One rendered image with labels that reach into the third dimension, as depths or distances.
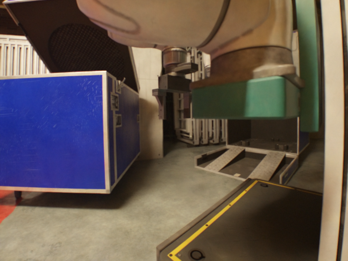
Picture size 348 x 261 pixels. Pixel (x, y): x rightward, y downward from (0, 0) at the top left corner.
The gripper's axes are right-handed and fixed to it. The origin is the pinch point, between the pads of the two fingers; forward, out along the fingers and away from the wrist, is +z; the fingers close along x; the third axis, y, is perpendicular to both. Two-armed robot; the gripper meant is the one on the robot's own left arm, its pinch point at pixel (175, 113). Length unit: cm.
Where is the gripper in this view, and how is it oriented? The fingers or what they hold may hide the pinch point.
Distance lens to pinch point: 61.1
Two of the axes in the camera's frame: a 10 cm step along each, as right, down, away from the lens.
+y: -6.9, 0.0, 7.2
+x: -7.2, 0.3, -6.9
